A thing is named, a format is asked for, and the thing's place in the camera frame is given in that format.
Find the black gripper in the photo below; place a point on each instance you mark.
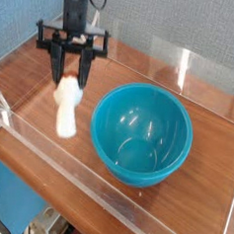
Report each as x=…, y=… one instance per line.
x=73, y=34

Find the white plush mushroom brown cap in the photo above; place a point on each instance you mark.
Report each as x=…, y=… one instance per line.
x=67, y=95

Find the blue plastic bowl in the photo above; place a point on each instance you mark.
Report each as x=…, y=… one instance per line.
x=142, y=134

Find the clear acrylic front barrier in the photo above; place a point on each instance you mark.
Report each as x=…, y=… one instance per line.
x=110, y=199

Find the clear acrylic barrier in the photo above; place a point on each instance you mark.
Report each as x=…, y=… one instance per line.
x=110, y=199
x=138, y=56

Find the clear acrylic back barrier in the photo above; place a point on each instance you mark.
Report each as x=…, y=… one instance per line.
x=138, y=56

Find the white device under table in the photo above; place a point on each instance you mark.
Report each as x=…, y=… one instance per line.
x=48, y=221

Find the clear acrylic corner bracket back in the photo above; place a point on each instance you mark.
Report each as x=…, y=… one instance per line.
x=96, y=19

